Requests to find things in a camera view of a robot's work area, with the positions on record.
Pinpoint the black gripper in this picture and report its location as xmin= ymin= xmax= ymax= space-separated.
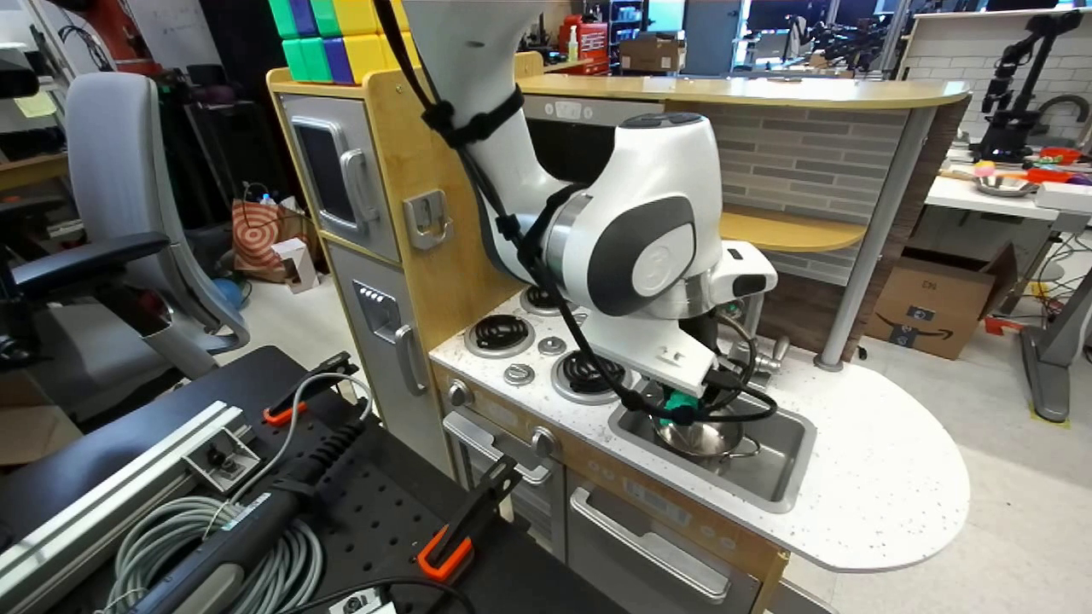
xmin=633 ymin=368 xmax=734 ymax=422

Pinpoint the silver metal pot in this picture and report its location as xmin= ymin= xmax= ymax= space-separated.
xmin=651 ymin=413 xmax=765 ymax=472

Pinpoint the black toy stove burner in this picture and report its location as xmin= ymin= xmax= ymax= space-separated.
xmin=550 ymin=344 xmax=628 ymax=405
xmin=518 ymin=283 xmax=575 ymax=322
xmin=462 ymin=311 xmax=538 ymax=363

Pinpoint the grey toy sink basin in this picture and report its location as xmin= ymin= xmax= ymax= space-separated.
xmin=607 ymin=391 xmax=820 ymax=515

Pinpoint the silver toy faucet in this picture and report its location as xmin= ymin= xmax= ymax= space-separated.
xmin=732 ymin=290 xmax=791 ymax=387

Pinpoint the wooden toy kitchen unit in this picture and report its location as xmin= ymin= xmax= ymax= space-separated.
xmin=264 ymin=48 xmax=977 ymax=614

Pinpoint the printed brown cardboard box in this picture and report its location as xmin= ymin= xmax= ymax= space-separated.
xmin=865 ymin=240 xmax=1019 ymax=366

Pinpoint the silver toy phone cradle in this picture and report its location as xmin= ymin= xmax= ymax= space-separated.
xmin=403 ymin=185 xmax=452 ymax=253

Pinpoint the small brown cardboard box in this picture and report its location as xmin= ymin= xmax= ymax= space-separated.
xmin=619 ymin=32 xmax=688 ymax=78

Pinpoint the white work table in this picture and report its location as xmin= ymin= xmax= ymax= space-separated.
xmin=922 ymin=167 xmax=1092 ymax=426

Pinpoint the red equipment case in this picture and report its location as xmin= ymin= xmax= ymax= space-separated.
xmin=561 ymin=13 xmax=616 ymax=78

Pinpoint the red white patterned bag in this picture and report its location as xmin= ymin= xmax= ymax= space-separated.
xmin=230 ymin=197 xmax=289 ymax=283

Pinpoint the yellow toy block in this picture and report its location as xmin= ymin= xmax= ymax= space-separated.
xmin=335 ymin=0 xmax=398 ymax=39
xmin=344 ymin=32 xmax=412 ymax=84

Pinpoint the purple toy block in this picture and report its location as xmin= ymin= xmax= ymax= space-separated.
xmin=323 ymin=39 xmax=357 ymax=84

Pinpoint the silver aluminium extrusion bar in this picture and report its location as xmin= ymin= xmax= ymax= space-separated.
xmin=0 ymin=395 xmax=250 ymax=600

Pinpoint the grey office chair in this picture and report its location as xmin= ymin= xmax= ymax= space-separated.
xmin=0 ymin=70 xmax=254 ymax=387

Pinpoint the yellow sticky note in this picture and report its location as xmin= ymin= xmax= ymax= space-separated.
xmin=9 ymin=84 xmax=63 ymax=124

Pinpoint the silver cupboard door handle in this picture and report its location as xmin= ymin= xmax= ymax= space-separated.
xmin=568 ymin=488 xmax=734 ymax=609

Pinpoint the silver oven door handle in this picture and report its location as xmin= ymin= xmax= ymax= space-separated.
xmin=439 ymin=405 xmax=562 ymax=478

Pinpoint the black clamp orange handle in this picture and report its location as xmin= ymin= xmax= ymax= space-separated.
xmin=411 ymin=459 xmax=526 ymax=590
xmin=257 ymin=349 xmax=362 ymax=434

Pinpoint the silver freezer door handle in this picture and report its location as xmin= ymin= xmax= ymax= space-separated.
xmin=385 ymin=322 xmax=430 ymax=399

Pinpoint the silver fridge door handle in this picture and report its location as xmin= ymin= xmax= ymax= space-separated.
xmin=338 ymin=144 xmax=378 ymax=236

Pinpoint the thin grey cable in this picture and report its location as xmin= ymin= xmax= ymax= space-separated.
xmin=243 ymin=368 xmax=347 ymax=476

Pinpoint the silver metal bracket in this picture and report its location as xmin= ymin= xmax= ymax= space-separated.
xmin=185 ymin=426 xmax=268 ymax=495

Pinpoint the grey coiled cable bundle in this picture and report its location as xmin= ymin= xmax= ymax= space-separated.
xmin=99 ymin=492 xmax=332 ymax=614

